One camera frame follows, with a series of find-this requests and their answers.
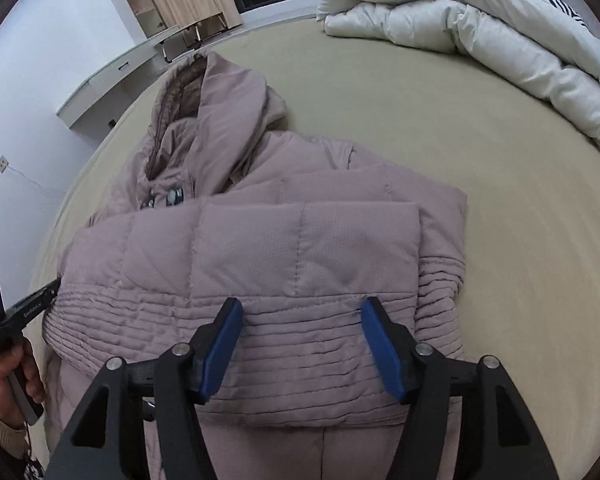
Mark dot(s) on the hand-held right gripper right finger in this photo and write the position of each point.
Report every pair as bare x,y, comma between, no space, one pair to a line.
384,355

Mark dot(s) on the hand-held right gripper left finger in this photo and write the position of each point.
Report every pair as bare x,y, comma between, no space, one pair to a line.
223,355

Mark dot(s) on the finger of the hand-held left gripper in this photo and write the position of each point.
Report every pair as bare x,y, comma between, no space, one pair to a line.
50,287

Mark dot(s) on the mauve hooded puffer jacket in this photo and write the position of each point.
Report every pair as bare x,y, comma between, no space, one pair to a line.
260,240

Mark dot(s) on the person's left hand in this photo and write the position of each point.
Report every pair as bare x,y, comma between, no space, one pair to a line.
2,390

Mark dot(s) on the white desk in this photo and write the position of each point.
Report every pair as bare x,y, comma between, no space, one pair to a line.
105,85

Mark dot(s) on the bed with beige sheet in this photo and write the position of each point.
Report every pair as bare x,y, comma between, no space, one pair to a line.
340,135

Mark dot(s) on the white folded duvet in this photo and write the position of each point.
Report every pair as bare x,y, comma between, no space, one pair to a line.
475,35

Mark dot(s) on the chair with metal frame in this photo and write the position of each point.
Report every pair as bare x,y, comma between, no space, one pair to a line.
180,42

